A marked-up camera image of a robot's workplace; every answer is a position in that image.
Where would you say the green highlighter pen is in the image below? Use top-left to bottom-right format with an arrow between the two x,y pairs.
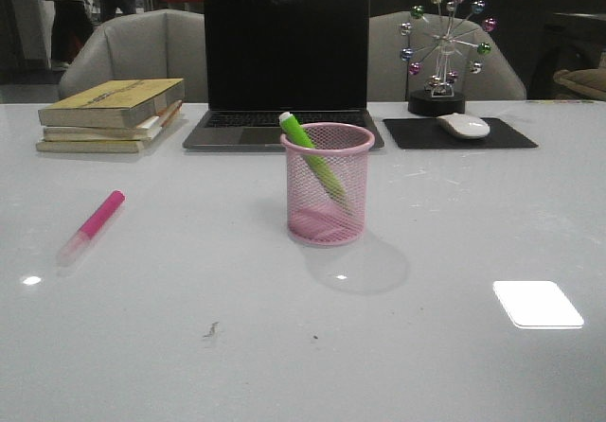
278,112 -> 354,216

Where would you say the middle cream book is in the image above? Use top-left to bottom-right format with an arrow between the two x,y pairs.
43,100 -> 183,141

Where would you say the right grey armchair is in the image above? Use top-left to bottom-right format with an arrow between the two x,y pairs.
367,10 -> 526,101

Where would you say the left grey armchair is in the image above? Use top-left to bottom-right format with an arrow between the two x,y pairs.
58,9 -> 208,103

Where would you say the grey open laptop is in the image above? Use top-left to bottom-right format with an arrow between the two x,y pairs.
183,0 -> 377,152

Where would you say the beige cushion at right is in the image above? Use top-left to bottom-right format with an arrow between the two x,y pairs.
553,68 -> 605,101

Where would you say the yellow book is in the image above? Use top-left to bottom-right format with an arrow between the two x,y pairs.
38,79 -> 185,129
35,127 -> 167,153

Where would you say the grey armchair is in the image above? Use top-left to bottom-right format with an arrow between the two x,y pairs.
58,9 -> 208,103
367,10 -> 526,101

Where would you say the black mouse pad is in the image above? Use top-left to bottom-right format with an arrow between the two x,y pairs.
383,117 -> 538,149

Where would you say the ferris wheel desk toy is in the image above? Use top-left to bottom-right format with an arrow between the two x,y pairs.
400,0 -> 493,116

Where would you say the white computer mouse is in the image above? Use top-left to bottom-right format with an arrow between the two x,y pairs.
437,113 -> 490,139

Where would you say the bottom yellow book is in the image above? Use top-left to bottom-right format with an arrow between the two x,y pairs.
35,127 -> 167,153

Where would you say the person in background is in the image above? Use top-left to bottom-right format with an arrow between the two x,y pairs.
45,0 -> 136,71

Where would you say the pink mesh pen holder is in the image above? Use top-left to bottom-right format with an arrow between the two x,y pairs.
280,122 -> 375,246

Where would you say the top yellow book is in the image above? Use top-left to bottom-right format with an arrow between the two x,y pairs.
38,79 -> 185,129

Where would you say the pink highlighter pen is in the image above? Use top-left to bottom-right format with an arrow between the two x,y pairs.
56,190 -> 126,267

